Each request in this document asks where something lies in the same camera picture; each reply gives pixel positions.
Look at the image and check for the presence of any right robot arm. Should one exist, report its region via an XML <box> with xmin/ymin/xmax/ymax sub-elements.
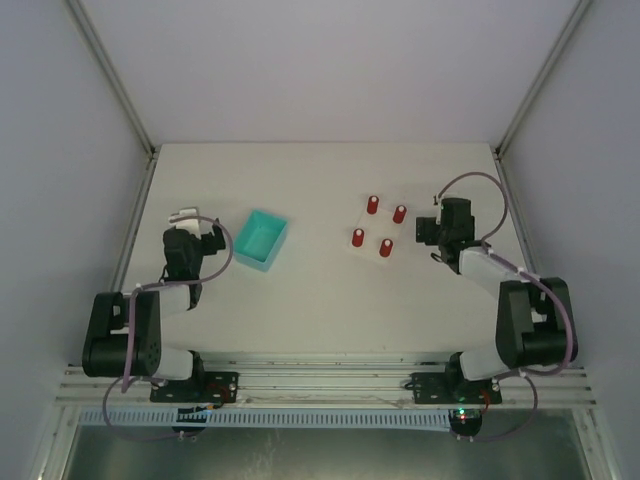
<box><xmin>415</xmin><ymin>197</ymin><xmax>579</xmax><ymax>395</ymax></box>

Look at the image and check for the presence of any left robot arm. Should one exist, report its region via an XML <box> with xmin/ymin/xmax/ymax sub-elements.
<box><xmin>82</xmin><ymin>214</ymin><xmax>233</xmax><ymax>390</ymax></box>

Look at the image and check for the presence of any teal plastic parts bin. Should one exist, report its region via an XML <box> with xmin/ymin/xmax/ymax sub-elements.
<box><xmin>234</xmin><ymin>210</ymin><xmax>288</xmax><ymax>272</ymax></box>

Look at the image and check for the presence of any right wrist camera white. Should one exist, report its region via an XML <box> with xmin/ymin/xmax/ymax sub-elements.
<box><xmin>433</xmin><ymin>195</ymin><xmax>443</xmax><ymax>225</ymax></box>

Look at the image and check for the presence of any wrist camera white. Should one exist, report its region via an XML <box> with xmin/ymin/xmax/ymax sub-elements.
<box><xmin>168</xmin><ymin>207</ymin><xmax>201</xmax><ymax>239</ymax></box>
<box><xmin>433</xmin><ymin>195</ymin><xmax>443</xmax><ymax>225</ymax></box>

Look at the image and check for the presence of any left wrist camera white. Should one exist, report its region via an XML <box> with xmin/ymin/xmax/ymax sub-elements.
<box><xmin>168</xmin><ymin>207</ymin><xmax>201</xmax><ymax>239</ymax></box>

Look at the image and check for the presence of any white base plate with pegs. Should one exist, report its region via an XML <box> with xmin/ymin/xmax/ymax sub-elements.
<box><xmin>347</xmin><ymin>202</ymin><xmax>408</xmax><ymax>264</ymax></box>

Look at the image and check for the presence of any left aluminium corner post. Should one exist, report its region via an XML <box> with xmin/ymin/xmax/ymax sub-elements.
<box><xmin>64</xmin><ymin>0</ymin><xmax>160</xmax><ymax>159</ymax></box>

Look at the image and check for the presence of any aluminium corner post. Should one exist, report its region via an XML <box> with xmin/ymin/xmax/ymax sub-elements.
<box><xmin>493</xmin><ymin>0</ymin><xmax>593</xmax><ymax>162</ymax></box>
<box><xmin>64</xmin><ymin>0</ymin><xmax>160</xmax><ymax>159</ymax></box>

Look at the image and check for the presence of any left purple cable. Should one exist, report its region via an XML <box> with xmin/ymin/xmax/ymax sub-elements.
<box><xmin>102</xmin><ymin>215</ymin><xmax>234</xmax><ymax>442</ymax></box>

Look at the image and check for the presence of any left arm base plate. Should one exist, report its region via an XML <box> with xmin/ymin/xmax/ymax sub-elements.
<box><xmin>150</xmin><ymin>371</ymin><xmax>239</xmax><ymax>404</ymax></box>

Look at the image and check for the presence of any aluminium rail frame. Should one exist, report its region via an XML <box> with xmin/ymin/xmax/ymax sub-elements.
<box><xmin>54</xmin><ymin>352</ymin><xmax>599</xmax><ymax>407</ymax></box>

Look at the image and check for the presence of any right aluminium corner post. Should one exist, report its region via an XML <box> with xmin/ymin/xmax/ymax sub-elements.
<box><xmin>493</xmin><ymin>0</ymin><xmax>593</xmax><ymax>162</ymax></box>

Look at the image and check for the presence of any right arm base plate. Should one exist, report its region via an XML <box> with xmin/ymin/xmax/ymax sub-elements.
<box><xmin>404</xmin><ymin>372</ymin><xmax>502</xmax><ymax>405</ymax></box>

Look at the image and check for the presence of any grey slotted cable duct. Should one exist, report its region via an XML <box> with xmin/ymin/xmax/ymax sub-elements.
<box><xmin>78</xmin><ymin>407</ymin><xmax>450</xmax><ymax>432</ymax></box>

